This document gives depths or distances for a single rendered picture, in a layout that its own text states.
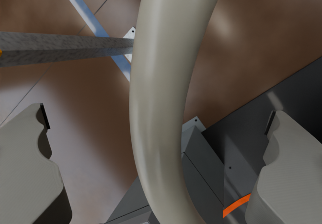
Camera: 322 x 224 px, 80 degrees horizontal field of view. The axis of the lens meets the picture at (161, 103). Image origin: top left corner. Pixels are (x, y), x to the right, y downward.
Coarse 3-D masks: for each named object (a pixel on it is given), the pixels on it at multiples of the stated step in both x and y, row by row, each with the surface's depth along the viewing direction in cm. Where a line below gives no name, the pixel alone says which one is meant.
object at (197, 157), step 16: (192, 128) 144; (192, 144) 126; (208, 144) 149; (192, 160) 113; (208, 160) 132; (192, 176) 104; (208, 176) 119; (128, 192) 111; (192, 192) 95; (208, 192) 108; (128, 208) 92; (144, 208) 82; (208, 208) 99
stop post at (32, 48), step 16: (0, 32) 60; (128, 32) 145; (0, 48) 57; (16, 48) 61; (32, 48) 66; (48, 48) 72; (64, 48) 79; (80, 48) 87; (96, 48) 98; (112, 48) 112; (128, 48) 132; (0, 64) 61; (16, 64) 66
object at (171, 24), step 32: (160, 0) 7; (192, 0) 7; (160, 32) 7; (192, 32) 7; (160, 64) 8; (192, 64) 9; (160, 96) 9; (160, 128) 10; (160, 160) 11; (160, 192) 12
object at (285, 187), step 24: (288, 120) 10; (288, 144) 8; (312, 144) 8; (264, 168) 7; (288, 168) 7; (312, 168) 7; (264, 192) 6; (288, 192) 6; (312, 192) 6; (264, 216) 6; (288, 216) 5; (312, 216) 6
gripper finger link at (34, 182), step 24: (24, 120) 9; (0, 144) 8; (24, 144) 8; (48, 144) 9; (0, 168) 6; (24, 168) 7; (48, 168) 7; (0, 192) 6; (24, 192) 6; (48, 192) 6; (0, 216) 5; (24, 216) 5; (48, 216) 6
